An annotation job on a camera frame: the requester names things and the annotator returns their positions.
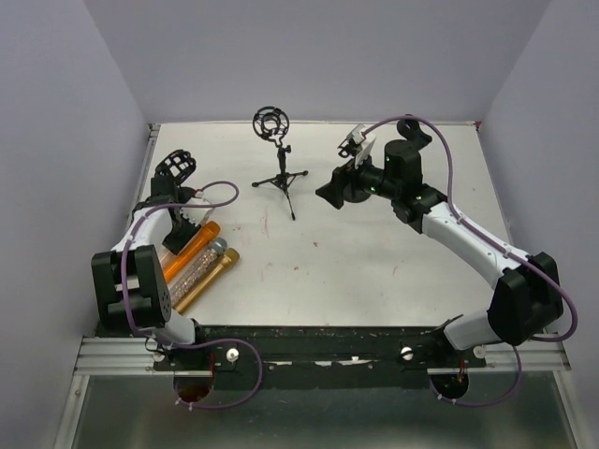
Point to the gold microphone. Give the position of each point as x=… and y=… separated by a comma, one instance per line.
x=226, y=261

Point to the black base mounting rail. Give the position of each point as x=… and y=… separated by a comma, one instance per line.
x=323, y=357

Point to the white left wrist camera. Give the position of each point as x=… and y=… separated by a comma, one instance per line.
x=199, y=209

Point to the orange microphone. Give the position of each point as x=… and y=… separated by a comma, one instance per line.
x=203, y=237

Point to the glitter silver-head microphone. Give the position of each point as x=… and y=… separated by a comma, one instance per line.
x=197, y=270

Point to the black round-base shock-mount stand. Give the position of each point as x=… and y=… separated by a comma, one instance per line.
x=177, y=166

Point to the black tripod microphone stand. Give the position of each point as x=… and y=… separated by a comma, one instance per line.
x=271, y=124

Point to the black round-base clip stand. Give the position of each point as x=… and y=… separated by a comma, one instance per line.
x=350, y=192

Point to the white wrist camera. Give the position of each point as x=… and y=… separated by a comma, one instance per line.
x=199, y=209
x=359, y=144

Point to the black round-base orange-mic stand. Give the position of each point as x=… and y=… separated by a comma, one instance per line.
x=411, y=131

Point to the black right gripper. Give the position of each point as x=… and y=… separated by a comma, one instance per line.
x=332, y=191

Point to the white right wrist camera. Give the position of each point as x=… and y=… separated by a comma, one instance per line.
x=359, y=144

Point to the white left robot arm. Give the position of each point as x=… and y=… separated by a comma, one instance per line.
x=130, y=288

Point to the pink beige microphone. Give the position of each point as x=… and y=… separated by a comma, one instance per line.
x=165, y=257

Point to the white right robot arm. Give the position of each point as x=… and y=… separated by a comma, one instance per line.
x=523, y=302

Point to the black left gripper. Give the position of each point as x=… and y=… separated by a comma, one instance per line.
x=177, y=245

